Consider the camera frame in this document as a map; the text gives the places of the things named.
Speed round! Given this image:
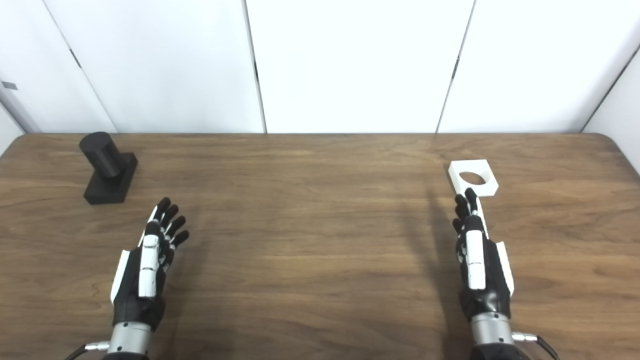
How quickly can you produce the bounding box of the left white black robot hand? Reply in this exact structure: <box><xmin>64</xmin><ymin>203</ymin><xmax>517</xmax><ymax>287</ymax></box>
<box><xmin>110</xmin><ymin>196</ymin><xmax>191</xmax><ymax>332</ymax></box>

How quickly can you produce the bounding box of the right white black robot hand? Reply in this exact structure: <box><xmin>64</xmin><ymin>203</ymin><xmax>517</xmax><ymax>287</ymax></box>
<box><xmin>451</xmin><ymin>187</ymin><xmax>516</xmax><ymax>322</ymax></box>

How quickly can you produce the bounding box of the white square piece with hole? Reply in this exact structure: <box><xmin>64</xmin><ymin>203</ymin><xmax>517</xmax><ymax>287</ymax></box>
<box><xmin>448</xmin><ymin>159</ymin><xmax>499</xmax><ymax>197</ymax></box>

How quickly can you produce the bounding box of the black peg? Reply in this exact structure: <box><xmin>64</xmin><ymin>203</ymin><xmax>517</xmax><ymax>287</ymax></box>
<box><xmin>79</xmin><ymin>131</ymin><xmax>139</xmax><ymax>206</ymax></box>

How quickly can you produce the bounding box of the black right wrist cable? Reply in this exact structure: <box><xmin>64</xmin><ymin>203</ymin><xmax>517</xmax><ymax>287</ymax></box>
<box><xmin>511</xmin><ymin>332</ymin><xmax>561</xmax><ymax>360</ymax></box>

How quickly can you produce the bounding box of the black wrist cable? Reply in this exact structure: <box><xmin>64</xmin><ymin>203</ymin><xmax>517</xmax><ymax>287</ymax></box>
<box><xmin>511</xmin><ymin>332</ymin><xmax>561</xmax><ymax>360</ymax></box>
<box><xmin>64</xmin><ymin>340</ymin><xmax>111</xmax><ymax>360</ymax></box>

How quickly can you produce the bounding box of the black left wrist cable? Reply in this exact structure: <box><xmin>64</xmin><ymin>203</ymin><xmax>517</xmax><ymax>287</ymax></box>
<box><xmin>64</xmin><ymin>340</ymin><xmax>111</xmax><ymax>360</ymax></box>

